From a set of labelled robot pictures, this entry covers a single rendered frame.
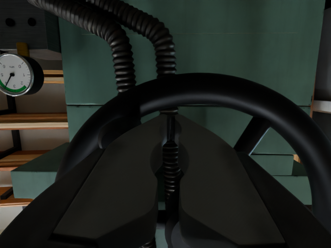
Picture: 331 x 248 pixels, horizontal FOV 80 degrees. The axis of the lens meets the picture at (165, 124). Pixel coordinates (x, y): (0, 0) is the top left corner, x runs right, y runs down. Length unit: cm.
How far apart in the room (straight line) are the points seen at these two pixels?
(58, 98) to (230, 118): 276
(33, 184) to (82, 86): 22
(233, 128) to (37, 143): 301
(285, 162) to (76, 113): 40
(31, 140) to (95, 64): 291
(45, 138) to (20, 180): 268
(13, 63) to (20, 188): 25
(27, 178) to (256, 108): 43
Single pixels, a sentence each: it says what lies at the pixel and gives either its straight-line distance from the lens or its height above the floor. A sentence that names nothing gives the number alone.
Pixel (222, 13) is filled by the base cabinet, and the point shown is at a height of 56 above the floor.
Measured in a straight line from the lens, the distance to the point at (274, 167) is 43.
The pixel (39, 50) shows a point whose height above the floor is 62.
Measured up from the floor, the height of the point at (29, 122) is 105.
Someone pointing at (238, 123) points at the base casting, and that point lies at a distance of 38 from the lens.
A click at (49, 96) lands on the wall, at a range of 305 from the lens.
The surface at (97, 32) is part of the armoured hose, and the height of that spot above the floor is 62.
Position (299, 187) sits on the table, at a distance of 47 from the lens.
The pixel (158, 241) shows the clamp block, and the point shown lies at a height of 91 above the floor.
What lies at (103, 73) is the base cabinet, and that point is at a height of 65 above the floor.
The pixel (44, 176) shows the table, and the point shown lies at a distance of 47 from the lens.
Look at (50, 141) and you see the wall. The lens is 315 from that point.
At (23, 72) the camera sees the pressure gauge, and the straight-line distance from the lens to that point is 37.
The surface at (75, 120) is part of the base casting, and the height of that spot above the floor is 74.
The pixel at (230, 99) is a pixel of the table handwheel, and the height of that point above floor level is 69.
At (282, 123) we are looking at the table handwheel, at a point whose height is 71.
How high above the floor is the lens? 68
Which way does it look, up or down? 10 degrees up
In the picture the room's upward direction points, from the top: 180 degrees counter-clockwise
